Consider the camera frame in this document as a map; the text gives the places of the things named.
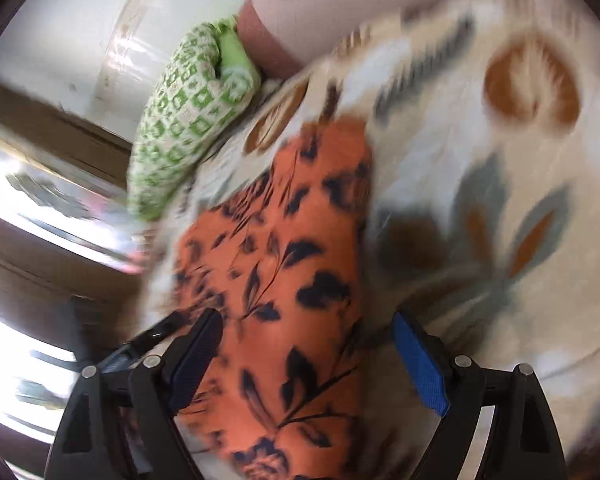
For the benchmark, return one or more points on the beige leaf print blanket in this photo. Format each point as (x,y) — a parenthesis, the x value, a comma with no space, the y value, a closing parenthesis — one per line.
(483,216)

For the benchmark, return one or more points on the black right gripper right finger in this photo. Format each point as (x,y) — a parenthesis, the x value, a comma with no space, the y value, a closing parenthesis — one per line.
(523,441)

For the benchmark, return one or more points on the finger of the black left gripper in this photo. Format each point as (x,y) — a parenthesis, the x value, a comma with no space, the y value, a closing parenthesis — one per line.
(133,350)

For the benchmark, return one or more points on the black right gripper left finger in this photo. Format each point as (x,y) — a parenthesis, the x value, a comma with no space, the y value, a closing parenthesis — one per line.
(122,425)

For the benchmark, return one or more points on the orange black floral blouse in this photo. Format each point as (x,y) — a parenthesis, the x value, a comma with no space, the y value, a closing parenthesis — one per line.
(279,260)

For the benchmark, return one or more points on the green white checkered pillow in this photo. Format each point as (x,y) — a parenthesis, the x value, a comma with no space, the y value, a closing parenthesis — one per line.
(207,84)

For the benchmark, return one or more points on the stained glass window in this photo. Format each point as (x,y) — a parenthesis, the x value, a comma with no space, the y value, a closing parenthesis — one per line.
(69,268)

